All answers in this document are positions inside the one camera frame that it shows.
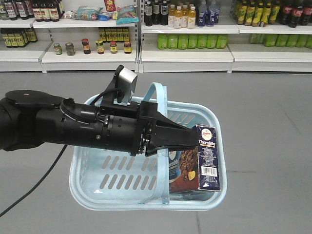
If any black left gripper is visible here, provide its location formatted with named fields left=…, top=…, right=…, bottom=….
left=99, top=101, right=198, bottom=156

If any dark blue Chocofello cookie box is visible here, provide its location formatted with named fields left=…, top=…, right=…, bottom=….
left=169, top=124, right=220, bottom=194

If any light blue plastic basket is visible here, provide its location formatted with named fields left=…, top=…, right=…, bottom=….
left=69, top=82, right=228, bottom=212

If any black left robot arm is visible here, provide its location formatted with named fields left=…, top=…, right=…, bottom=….
left=0, top=89, right=198, bottom=156

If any white supermarket shelving unit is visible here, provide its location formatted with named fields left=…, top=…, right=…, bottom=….
left=0, top=0, right=312, bottom=73

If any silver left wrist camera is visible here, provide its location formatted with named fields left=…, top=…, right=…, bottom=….
left=114, top=65, right=137, bottom=105

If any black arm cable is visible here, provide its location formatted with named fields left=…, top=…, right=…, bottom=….
left=0, top=144, right=69, bottom=217

